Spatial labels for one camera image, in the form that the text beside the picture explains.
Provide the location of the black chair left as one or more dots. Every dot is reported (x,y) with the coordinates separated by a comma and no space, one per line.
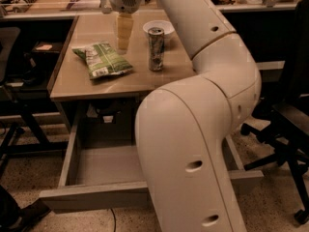
(8,36)

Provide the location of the black shoe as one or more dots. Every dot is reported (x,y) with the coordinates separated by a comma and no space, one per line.
(29,216)

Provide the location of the white paper bowl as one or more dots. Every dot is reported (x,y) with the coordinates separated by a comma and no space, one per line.
(163,24)

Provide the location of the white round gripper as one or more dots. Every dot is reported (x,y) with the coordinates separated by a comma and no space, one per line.
(126,1)

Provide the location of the green jalapeno chip bag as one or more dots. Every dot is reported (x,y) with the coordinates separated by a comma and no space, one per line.
(102,60)

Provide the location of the open grey top drawer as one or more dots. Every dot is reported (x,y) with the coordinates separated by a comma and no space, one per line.
(131,162)

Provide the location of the tall slim drink can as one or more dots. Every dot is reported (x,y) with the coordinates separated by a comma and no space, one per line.
(156,48)

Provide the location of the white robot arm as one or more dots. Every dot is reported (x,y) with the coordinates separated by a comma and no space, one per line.
(198,24)

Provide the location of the black office chair right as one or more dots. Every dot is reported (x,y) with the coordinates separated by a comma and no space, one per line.
(286,109)

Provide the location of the grey cabinet counter unit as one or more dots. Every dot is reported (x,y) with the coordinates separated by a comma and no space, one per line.
(177,98)

